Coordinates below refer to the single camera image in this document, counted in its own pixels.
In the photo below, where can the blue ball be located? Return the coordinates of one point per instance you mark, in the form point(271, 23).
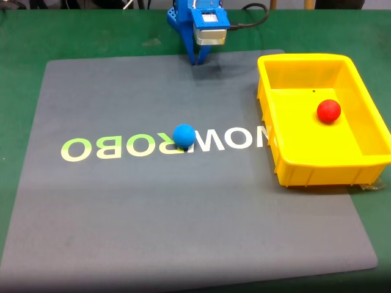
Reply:
point(184, 136)

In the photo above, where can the red ball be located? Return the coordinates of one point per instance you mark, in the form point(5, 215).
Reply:
point(328, 111)

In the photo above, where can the yellow plastic bin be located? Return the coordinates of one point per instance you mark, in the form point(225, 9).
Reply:
point(317, 152)

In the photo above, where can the wooden furniture leg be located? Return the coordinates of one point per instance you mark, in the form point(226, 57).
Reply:
point(273, 4)
point(309, 4)

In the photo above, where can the grey mat with lettering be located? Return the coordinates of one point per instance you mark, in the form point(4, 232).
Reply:
point(152, 213)

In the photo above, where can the clear tape piece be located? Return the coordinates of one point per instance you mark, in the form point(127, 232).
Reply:
point(374, 184)

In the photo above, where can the silver camera box blue mount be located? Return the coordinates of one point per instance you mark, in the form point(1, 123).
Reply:
point(210, 29)

